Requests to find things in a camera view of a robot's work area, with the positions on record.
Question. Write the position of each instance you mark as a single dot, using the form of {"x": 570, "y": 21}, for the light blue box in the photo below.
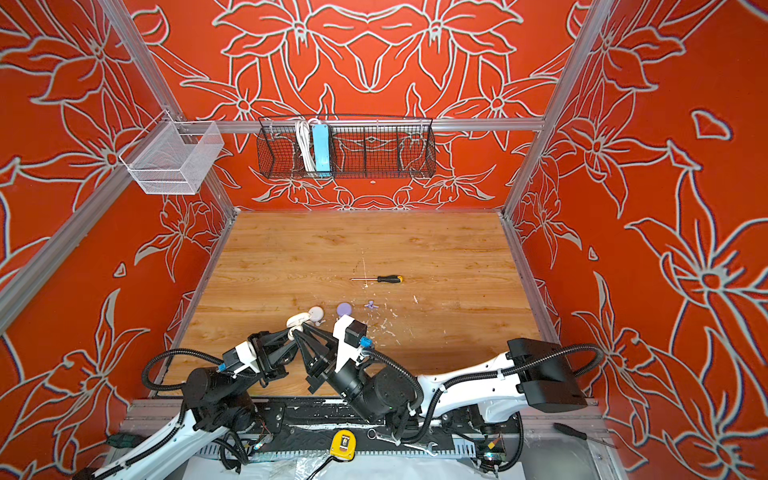
{"x": 321, "y": 144}

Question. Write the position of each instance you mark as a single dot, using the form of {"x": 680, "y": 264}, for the purple round puck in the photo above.
{"x": 344, "y": 309}

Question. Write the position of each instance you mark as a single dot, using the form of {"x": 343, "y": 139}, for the silver wrench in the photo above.
{"x": 428, "y": 449}

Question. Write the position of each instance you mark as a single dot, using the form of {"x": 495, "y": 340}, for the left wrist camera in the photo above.
{"x": 242, "y": 358}

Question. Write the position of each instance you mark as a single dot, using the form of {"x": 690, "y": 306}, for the white round puck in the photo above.
{"x": 316, "y": 313}

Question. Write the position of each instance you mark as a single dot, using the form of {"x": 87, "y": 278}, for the yellow tape measure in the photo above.
{"x": 343, "y": 446}

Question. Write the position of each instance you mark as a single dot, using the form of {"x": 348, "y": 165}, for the yellow black handled screwdriver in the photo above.
{"x": 390, "y": 279}

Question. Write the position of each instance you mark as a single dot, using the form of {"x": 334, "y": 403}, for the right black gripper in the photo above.
{"x": 322, "y": 369}

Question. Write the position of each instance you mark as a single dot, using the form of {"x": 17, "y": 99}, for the black wire wall basket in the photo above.
{"x": 361, "y": 147}

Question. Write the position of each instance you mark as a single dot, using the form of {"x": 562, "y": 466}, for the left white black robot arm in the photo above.
{"x": 216, "y": 407}

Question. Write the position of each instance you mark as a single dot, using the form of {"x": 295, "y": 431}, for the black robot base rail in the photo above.
{"x": 303, "y": 427}

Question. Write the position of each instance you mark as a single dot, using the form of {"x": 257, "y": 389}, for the clear mesh wall basket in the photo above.
{"x": 169, "y": 157}

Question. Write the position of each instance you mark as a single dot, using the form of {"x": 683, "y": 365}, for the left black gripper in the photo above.
{"x": 270, "y": 357}

